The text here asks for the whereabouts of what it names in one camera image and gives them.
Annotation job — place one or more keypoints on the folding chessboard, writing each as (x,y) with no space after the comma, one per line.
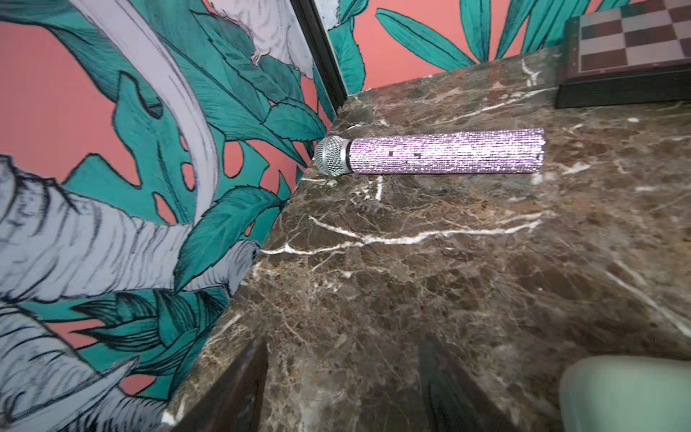
(633,54)

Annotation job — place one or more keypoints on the glitter purple microphone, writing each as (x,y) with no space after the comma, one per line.
(460,153)

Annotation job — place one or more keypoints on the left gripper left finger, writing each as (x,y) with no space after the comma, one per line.
(235,401)

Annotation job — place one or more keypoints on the grey umbrella case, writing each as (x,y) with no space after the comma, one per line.
(626,393)

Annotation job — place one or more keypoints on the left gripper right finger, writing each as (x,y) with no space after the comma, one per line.
(453,401)

